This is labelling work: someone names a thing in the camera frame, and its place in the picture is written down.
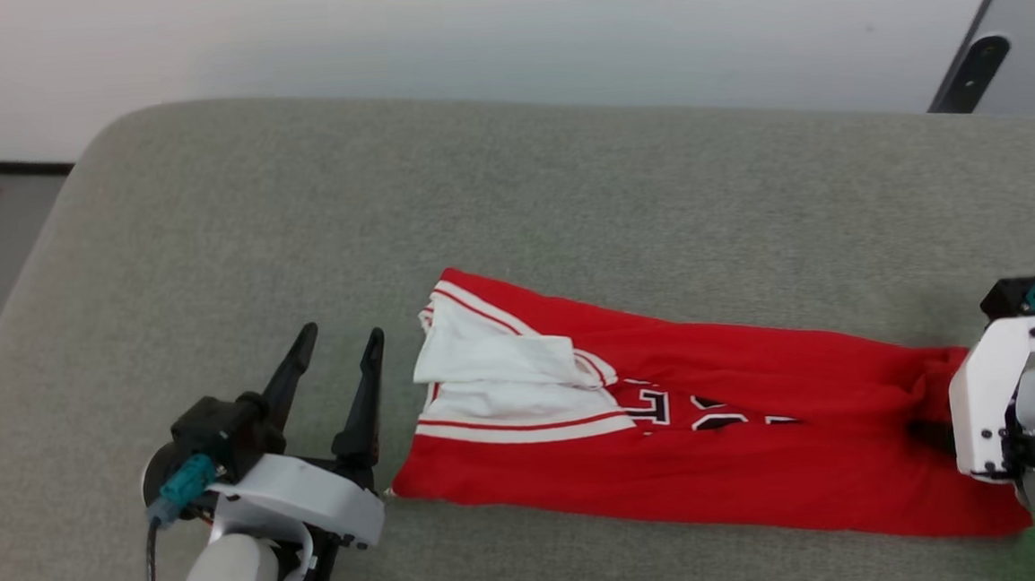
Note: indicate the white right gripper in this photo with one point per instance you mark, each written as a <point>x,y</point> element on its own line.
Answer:
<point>982,397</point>

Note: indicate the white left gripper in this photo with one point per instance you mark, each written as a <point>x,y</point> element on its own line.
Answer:
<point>306,501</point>

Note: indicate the red basketball jersey garment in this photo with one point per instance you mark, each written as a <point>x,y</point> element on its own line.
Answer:
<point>716,458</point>

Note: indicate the grey fabric sofa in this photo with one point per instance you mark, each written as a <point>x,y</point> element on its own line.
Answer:
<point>565,189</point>

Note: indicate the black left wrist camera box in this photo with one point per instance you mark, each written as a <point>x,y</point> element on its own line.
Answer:
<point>225,434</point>

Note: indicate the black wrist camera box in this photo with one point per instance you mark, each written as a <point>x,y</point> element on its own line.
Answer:
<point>225,434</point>
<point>1008,298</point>

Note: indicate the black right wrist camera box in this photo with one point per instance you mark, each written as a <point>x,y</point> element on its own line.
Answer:
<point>1008,298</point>

